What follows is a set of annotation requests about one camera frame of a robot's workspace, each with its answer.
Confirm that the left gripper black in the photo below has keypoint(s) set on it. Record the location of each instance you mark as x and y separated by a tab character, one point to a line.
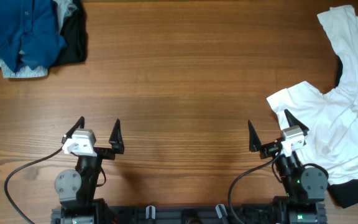
116	140

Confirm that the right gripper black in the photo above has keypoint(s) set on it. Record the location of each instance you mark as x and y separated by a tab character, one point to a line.
254	145

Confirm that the white t-shirt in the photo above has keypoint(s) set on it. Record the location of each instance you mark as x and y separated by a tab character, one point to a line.
332	118

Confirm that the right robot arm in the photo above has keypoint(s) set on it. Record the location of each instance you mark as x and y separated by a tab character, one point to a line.
304	184

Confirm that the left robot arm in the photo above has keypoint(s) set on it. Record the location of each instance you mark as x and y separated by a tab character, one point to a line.
76	187

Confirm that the black t-shirt right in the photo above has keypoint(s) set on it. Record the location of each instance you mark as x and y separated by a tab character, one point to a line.
343	185

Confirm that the black garment in pile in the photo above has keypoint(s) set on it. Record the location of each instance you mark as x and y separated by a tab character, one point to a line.
74	33

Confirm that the blue shirt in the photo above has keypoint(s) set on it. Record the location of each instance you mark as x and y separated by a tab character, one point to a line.
29	33

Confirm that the light patterned garment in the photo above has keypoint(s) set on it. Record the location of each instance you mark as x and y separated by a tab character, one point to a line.
24	72

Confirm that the grey garment in pile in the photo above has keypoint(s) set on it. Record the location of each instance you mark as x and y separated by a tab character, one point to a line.
64	9

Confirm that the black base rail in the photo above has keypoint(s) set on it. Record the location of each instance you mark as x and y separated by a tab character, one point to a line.
248	213

